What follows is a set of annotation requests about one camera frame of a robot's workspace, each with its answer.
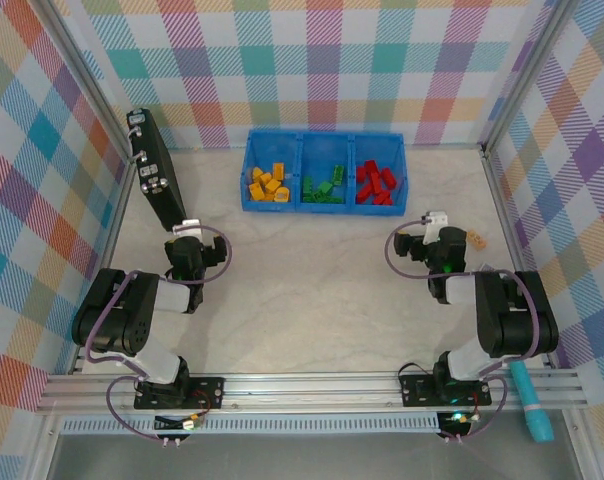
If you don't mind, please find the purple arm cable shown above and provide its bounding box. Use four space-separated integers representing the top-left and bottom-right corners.
384 218 542 445
84 224 232 444

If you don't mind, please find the blue three-compartment bin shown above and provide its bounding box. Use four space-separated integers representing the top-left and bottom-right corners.
240 128 409 216

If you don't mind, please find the aluminium side rail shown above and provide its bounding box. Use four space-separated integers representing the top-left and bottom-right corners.
69 144 136 375
480 147 558 371

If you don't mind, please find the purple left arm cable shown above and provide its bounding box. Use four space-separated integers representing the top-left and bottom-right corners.
84 224 232 444

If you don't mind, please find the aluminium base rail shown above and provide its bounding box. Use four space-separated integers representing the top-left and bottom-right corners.
35 369 583 416

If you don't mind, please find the teal marker pen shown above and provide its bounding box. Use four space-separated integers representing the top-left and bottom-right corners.
509 360 556 444

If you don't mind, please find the black case with metal latches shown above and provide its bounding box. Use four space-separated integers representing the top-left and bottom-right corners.
125 107 188 232

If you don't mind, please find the small power connector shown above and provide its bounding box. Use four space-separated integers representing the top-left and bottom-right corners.
154 413 206 432
436 410 476 437

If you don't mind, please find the aluminium frame post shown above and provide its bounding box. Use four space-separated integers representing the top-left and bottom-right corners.
479 0 583 154
31 0 133 151

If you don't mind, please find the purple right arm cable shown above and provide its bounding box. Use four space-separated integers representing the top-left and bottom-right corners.
384 218 542 445

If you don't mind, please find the white slotted cable duct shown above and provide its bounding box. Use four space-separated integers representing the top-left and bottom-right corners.
61 412 441 435

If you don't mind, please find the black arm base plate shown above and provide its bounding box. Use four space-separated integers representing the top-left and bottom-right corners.
134 375 226 412
399 372 493 409

